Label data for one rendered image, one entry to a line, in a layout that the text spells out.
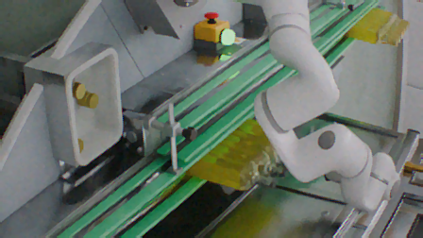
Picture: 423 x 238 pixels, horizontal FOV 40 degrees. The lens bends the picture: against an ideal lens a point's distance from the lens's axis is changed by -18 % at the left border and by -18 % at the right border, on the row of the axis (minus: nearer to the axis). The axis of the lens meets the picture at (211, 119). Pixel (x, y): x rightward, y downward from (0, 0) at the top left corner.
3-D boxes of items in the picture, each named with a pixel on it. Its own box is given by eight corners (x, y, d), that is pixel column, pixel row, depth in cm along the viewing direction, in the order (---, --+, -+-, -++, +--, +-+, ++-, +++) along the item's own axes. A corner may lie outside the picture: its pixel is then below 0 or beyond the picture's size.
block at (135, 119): (121, 151, 157) (144, 160, 154) (117, 115, 153) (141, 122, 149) (130, 144, 160) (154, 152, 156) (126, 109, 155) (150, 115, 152)
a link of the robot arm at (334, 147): (355, 99, 135) (299, 127, 142) (310, 57, 119) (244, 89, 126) (370, 167, 127) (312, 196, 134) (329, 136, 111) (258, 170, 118)
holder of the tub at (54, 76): (58, 177, 146) (79, 188, 143) (42, 70, 134) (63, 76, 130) (98, 146, 159) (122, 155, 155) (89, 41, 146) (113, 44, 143)
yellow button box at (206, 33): (193, 47, 186) (216, 51, 183) (192, 23, 183) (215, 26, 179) (207, 39, 191) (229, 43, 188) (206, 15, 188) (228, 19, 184)
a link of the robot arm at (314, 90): (249, 41, 127) (247, 93, 117) (307, 13, 121) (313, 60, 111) (289, 87, 135) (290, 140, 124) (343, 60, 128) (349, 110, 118)
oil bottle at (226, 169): (171, 170, 166) (249, 194, 156) (170, 150, 163) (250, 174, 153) (184, 160, 170) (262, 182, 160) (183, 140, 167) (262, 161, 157)
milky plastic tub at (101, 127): (55, 159, 144) (79, 170, 139) (42, 70, 133) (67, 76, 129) (97, 127, 157) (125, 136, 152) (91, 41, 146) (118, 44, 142)
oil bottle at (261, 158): (185, 161, 170) (262, 183, 160) (183, 141, 168) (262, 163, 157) (197, 150, 175) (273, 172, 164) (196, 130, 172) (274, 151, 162)
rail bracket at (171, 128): (145, 166, 155) (192, 181, 149) (140, 99, 147) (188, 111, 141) (153, 161, 157) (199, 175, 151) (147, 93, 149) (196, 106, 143)
